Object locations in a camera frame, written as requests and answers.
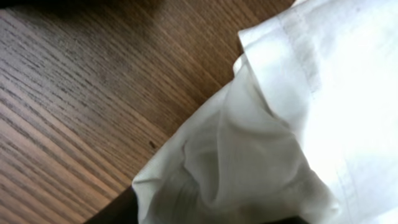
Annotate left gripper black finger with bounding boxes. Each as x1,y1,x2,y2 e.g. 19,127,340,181
84,186,139,224

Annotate white t-shirt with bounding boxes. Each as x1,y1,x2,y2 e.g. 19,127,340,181
132,0,397,223

